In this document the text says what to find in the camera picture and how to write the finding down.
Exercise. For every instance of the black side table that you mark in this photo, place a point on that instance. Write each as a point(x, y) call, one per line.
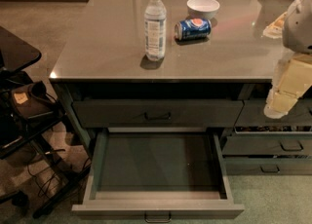
point(15, 56)

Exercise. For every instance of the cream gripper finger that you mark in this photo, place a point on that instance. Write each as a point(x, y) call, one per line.
point(278, 105)

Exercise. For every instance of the open grey middle drawer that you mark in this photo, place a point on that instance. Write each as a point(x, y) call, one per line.
point(157, 177)

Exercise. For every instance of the clear plastic water bottle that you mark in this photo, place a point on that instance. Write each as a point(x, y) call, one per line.
point(155, 19)

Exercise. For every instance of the grey right bottom drawer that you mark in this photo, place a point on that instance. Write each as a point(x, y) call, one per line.
point(268, 166)

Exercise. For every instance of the white ceramic bowl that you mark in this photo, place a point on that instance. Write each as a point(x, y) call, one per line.
point(205, 9)

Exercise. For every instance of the grey right middle drawer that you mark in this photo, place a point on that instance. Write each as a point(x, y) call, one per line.
point(254, 142)

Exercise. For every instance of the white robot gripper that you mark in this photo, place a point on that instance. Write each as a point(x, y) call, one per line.
point(299, 26)

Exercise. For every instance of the blue soda can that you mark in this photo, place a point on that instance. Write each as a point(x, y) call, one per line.
point(191, 29)

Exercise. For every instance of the brown bag with tag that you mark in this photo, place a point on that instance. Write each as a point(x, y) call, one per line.
point(32, 103)

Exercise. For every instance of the grey right top drawer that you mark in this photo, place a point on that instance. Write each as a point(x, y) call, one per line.
point(252, 115)

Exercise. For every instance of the closed grey top drawer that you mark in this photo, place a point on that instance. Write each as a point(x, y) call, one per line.
point(199, 113)

